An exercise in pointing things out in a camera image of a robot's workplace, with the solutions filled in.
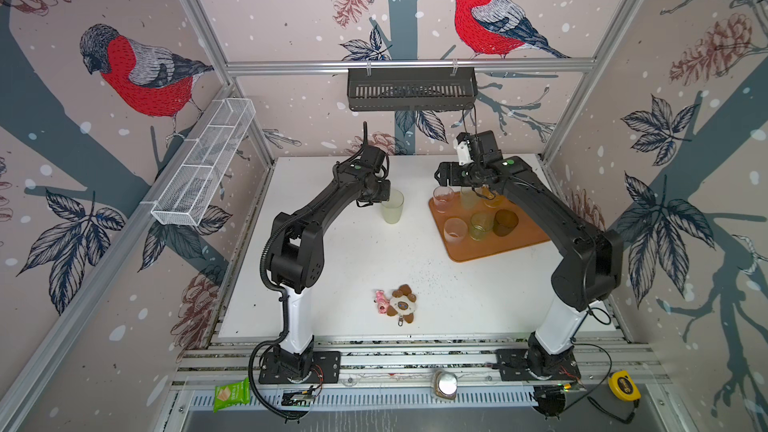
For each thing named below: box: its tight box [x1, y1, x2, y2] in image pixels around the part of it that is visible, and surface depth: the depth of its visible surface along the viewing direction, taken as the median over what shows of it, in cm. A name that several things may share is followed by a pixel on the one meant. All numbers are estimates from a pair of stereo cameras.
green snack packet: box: [213, 377, 251, 413], surface depth 71 cm
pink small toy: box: [375, 290, 389, 314], surface depth 84 cm
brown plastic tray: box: [428, 192, 551, 262], surface depth 97 cm
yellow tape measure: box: [608, 370, 642, 402], surface depth 71 cm
